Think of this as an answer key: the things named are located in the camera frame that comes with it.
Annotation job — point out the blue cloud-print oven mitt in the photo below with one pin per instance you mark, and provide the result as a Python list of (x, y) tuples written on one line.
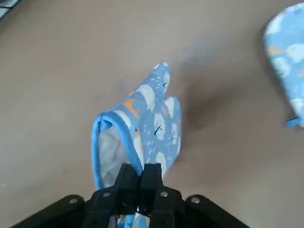
[(287, 59), (156, 123)]

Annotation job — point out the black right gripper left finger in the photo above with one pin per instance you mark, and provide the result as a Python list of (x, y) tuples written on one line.
[(107, 204)]

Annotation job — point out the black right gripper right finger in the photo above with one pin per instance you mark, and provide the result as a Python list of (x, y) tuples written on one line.
[(166, 206)]

